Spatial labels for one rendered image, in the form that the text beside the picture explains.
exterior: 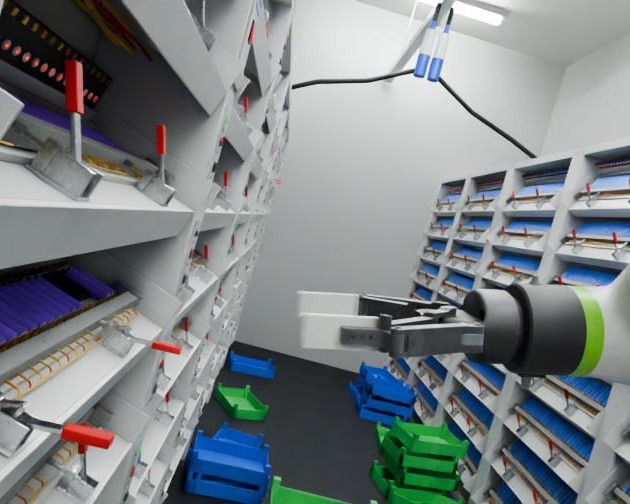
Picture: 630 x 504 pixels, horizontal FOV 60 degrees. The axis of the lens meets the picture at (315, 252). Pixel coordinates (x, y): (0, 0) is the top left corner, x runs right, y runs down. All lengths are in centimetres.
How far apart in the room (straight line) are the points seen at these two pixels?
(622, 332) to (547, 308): 7
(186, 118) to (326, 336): 49
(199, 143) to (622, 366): 62
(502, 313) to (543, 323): 4
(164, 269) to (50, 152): 47
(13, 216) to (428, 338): 32
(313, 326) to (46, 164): 24
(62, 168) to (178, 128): 47
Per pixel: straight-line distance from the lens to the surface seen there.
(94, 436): 44
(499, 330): 55
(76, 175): 41
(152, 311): 88
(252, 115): 157
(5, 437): 46
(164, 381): 116
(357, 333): 47
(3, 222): 32
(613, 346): 60
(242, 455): 244
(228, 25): 89
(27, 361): 54
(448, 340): 49
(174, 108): 87
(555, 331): 57
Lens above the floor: 111
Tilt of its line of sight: 3 degrees down
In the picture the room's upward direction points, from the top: 16 degrees clockwise
